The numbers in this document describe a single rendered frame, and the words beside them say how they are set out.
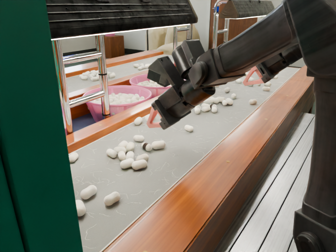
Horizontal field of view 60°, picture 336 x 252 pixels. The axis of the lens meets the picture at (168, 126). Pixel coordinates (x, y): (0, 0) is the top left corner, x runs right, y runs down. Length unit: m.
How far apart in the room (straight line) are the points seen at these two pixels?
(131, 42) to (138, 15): 6.38
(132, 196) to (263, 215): 0.29
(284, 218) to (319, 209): 0.26
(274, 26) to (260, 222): 0.41
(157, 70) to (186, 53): 0.07
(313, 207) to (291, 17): 0.25
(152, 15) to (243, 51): 0.34
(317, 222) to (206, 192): 0.21
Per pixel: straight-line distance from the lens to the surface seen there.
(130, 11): 0.71
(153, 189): 0.62
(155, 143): 0.76
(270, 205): 0.73
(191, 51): 0.62
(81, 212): 0.56
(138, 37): 6.95
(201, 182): 0.60
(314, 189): 0.45
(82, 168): 0.72
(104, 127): 0.86
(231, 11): 1.30
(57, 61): 0.80
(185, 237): 0.48
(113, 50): 6.63
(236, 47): 0.50
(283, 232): 0.67
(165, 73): 0.64
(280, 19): 0.44
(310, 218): 0.46
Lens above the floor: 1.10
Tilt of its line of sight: 23 degrees down
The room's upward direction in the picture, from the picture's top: straight up
